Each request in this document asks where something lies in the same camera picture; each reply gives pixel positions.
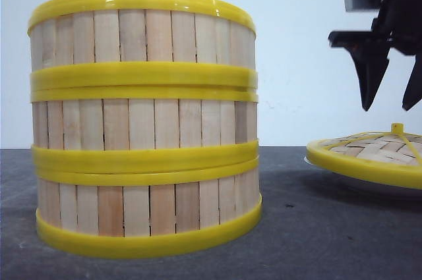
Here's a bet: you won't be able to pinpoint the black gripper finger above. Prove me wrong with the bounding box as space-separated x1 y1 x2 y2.
402 53 422 111
328 31 390 111

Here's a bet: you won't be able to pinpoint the bamboo steamer basket three buns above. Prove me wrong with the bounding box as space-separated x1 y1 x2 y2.
36 166 262 258

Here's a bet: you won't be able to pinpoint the white plate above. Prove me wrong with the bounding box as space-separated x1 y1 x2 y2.
303 156 422 202

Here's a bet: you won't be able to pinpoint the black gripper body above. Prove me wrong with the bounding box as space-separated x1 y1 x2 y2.
342 0 421 55

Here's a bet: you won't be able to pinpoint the woven bamboo steamer lid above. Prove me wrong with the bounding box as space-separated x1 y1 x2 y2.
306 123 421 190

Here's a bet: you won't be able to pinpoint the bamboo steamer basket one bun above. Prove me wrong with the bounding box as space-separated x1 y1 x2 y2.
28 0 257 102

